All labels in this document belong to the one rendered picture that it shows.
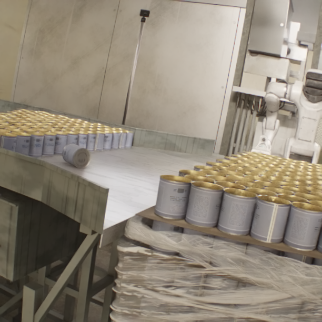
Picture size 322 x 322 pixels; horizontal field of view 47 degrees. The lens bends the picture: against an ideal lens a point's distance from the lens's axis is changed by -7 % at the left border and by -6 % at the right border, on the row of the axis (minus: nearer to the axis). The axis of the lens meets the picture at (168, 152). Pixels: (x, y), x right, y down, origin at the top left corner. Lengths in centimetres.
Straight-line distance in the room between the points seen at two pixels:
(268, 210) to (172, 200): 19
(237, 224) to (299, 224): 12
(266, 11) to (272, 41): 26
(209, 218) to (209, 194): 5
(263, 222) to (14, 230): 62
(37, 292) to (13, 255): 12
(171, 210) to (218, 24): 295
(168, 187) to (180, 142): 139
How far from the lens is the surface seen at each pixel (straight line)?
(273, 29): 328
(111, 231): 82
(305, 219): 75
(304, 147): 234
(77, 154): 129
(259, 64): 333
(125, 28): 396
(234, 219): 77
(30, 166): 94
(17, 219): 103
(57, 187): 88
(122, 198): 103
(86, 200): 80
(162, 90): 369
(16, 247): 106
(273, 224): 76
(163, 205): 80
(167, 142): 214
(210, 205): 78
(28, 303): 111
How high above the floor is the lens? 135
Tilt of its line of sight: 7 degrees down
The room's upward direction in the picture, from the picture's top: 11 degrees clockwise
